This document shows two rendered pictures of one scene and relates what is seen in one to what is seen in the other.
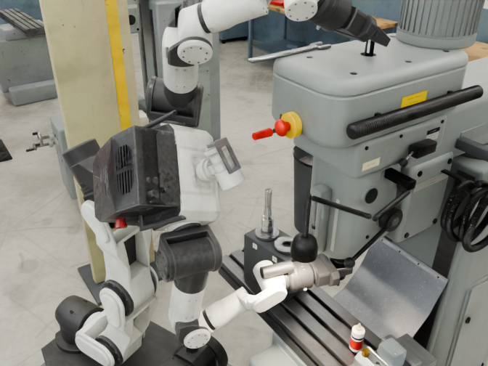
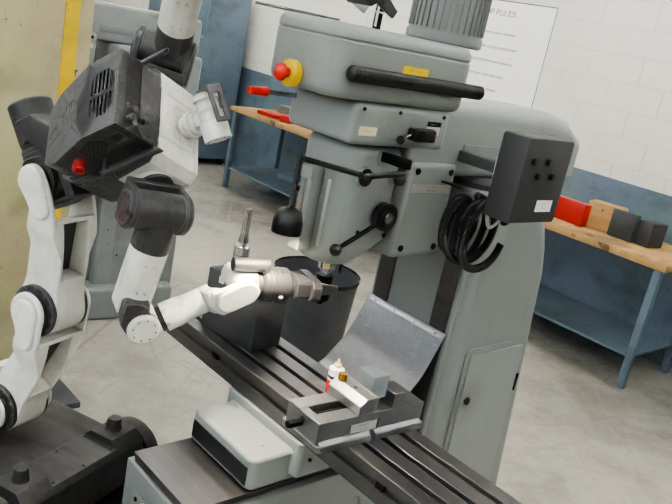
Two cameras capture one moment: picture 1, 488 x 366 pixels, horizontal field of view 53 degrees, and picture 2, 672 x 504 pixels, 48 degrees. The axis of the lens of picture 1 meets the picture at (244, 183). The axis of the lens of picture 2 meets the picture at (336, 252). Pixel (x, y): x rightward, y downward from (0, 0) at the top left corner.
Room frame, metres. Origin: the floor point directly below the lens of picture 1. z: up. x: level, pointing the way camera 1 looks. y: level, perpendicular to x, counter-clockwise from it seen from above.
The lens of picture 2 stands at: (-0.69, 0.02, 1.88)
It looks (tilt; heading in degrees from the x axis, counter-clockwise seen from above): 16 degrees down; 350
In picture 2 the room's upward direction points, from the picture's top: 12 degrees clockwise
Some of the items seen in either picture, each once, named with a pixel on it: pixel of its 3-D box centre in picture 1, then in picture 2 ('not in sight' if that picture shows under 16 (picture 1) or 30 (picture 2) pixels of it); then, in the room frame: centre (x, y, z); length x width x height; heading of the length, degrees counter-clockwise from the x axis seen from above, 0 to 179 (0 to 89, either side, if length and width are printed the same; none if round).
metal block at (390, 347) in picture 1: (391, 354); (372, 381); (0.98, -0.43, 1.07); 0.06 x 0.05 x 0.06; 32
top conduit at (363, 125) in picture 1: (419, 109); (419, 83); (1.08, -0.41, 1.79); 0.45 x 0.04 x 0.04; 125
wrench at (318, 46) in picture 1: (290, 52); (297, 11); (1.18, -0.11, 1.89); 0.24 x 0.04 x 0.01; 128
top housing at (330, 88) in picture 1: (367, 85); (372, 63); (1.19, -0.31, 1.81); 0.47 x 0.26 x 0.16; 125
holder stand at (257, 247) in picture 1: (275, 259); (244, 303); (1.43, -0.12, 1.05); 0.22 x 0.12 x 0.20; 43
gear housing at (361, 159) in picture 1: (369, 130); (369, 117); (1.21, -0.33, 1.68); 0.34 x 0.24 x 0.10; 125
